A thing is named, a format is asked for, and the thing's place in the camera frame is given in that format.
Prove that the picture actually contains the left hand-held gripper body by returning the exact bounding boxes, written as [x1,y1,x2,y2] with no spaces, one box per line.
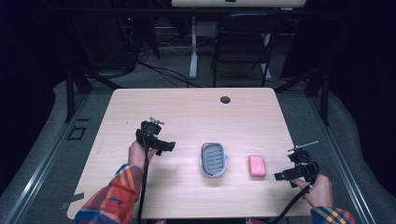
[135,117,165,151]

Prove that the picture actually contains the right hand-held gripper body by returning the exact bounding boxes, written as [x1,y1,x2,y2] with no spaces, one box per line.
[286,140,319,184]

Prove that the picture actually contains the pink soap bar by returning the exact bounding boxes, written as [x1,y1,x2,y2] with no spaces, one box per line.
[247,154,268,178]

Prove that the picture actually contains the grey soap dish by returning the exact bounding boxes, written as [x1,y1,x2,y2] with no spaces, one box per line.
[199,142,230,179]

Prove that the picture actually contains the person's left hand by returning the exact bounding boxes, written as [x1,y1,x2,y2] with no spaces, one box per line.
[127,139,159,171]

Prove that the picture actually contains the person's right hand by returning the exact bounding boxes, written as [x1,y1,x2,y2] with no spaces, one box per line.
[291,173,333,209]

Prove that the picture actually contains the black metal stand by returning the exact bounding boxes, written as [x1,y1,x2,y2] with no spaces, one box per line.
[274,67,332,127]
[64,65,123,124]

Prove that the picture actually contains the black tape square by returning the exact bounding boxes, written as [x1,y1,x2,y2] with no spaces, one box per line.
[66,124,87,141]

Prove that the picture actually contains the white desk leg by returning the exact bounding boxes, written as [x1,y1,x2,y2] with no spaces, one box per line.
[262,32,273,81]
[189,15,199,80]

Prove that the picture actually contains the grey tape strip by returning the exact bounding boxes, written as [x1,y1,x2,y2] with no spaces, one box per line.
[59,191,86,211]

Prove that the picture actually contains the black folding chair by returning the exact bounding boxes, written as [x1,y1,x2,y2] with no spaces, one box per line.
[211,12,284,89]

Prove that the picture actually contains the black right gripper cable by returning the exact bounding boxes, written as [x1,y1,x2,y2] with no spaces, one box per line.
[270,152,320,224]

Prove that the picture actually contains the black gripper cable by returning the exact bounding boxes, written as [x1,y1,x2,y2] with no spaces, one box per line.
[270,152,320,224]
[136,132,151,224]

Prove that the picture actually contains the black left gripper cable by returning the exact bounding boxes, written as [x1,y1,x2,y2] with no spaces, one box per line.
[136,132,151,224]

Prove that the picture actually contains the metal floor rail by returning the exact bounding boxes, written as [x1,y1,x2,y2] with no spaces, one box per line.
[306,95,378,224]
[2,92,92,224]

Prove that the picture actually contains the black floor cables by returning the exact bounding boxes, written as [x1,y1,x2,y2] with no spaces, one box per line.
[135,46,216,89]

